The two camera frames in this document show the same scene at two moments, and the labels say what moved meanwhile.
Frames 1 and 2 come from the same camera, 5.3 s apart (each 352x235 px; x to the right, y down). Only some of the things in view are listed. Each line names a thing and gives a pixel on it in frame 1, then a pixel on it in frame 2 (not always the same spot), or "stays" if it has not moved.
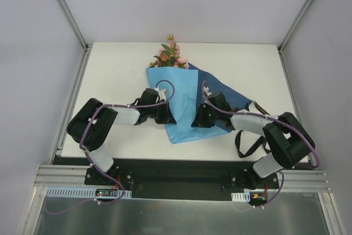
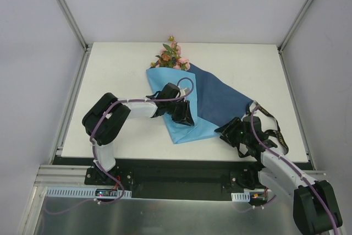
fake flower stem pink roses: [180, 62] stays
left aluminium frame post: [86, 46] stays
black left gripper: [165, 114] → [181, 110]
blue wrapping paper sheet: [185, 88] stays
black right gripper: [203, 116] → [231, 130]
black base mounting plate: [183, 179] stays
